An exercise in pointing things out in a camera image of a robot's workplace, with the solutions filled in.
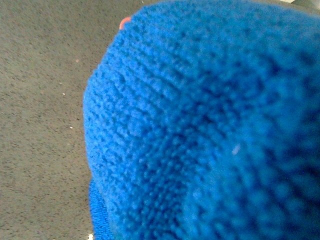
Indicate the pink plastic bin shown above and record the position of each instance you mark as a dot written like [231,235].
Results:
[124,21]

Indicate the blue microfiber cloth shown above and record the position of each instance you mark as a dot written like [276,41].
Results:
[202,122]

